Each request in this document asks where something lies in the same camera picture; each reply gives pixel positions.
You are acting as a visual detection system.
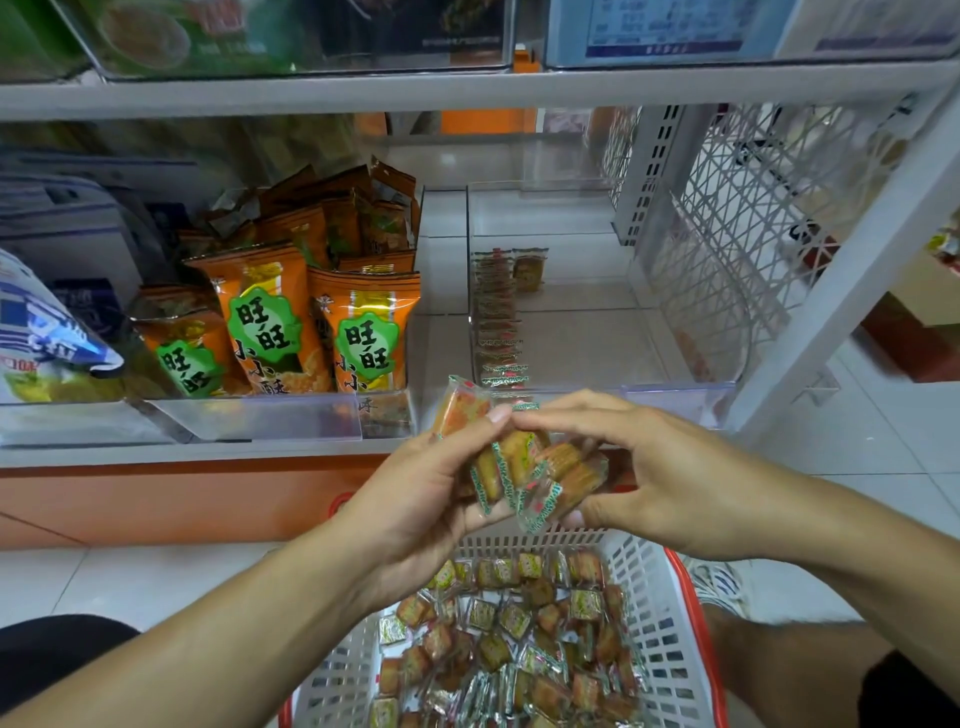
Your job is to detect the person's right hand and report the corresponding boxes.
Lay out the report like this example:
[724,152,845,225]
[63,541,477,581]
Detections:
[510,390,782,564]

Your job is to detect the person's left hand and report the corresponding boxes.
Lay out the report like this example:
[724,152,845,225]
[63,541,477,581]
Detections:
[330,405,519,602]

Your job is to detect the bundle of snack packets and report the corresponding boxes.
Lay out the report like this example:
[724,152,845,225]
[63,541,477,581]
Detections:
[435,375,614,534]

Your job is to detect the white basket with red rim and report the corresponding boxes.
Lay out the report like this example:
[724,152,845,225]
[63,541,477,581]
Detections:
[277,525,729,728]

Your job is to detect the pile of small snack packets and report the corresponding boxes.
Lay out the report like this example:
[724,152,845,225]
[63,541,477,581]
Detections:
[367,547,644,728]

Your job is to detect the row of small snack packets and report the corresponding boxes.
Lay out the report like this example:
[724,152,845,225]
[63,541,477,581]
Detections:
[471,247,549,392]

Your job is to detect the white metal shelf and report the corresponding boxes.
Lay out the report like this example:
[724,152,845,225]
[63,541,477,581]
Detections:
[0,0,960,470]

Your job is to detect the person's right forearm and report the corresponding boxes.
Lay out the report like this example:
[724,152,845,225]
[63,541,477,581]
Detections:
[747,468,960,707]

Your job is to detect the person's left forearm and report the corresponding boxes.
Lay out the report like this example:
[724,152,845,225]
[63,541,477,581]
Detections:
[0,517,399,728]

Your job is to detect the person's right shoe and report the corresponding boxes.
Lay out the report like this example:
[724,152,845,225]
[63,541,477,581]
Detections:
[687,558,755,620]

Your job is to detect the clear plastic shelf front guard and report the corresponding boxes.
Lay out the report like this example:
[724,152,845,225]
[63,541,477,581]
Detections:
[0,393,419,444]

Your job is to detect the person's right leg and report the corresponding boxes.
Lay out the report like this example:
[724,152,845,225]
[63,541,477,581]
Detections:
[705,600,902,728]

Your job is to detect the orange shelf base panel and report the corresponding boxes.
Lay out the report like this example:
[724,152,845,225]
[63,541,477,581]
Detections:
[0,454,639,549]

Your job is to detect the person's black shorts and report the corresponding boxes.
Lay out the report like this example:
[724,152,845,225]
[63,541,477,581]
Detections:
[0,615,960,728]

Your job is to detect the group of orange snack bags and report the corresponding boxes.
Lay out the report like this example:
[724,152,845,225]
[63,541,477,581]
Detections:
[127,157,425,399]

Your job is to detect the white perforated side panel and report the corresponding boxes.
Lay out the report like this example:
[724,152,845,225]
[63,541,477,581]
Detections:
[604,102,932,384]

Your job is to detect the brown cardboard box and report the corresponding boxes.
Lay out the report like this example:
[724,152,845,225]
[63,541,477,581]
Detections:
[862,225,960,384]

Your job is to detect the blue white snack bag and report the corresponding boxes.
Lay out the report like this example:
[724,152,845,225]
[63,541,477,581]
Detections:
[0,247,125,404]

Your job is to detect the blue product box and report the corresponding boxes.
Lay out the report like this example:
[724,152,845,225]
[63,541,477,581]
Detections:
[543,0,797,69]

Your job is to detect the black product box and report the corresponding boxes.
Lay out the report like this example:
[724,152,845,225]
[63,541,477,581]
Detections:
[292,0,519,74]

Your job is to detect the green white product box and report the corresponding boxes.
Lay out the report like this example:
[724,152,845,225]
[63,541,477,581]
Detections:
[60,0,302,80]

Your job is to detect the dark green product bag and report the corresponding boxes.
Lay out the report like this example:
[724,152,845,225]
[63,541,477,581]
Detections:
[0,0,84,84]

